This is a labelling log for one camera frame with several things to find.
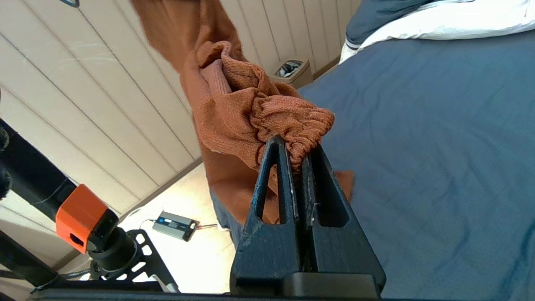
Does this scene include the beige trash bin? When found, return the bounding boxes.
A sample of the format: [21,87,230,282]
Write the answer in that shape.
[270,58,314,89]

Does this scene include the grey power adapter box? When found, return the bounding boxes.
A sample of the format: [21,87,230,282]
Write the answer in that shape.
[153,211,198,242]

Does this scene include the crumpled dark blue duvet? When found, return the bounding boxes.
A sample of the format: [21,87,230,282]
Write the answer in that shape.
[345,0,431,46]

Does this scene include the brown shorts with white print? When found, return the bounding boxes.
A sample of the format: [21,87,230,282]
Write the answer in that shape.
[133,0,355,226]

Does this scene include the blue bed sheet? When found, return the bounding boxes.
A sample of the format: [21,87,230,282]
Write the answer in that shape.
[209,29,535,301]

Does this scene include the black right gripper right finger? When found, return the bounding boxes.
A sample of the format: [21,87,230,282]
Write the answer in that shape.
[298,144,386,298]

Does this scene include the black trash bag liner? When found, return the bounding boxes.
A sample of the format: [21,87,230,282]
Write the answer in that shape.
[276,61,303,78]

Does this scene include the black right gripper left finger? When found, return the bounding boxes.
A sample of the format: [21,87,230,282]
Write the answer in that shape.
[230,135,303,295]

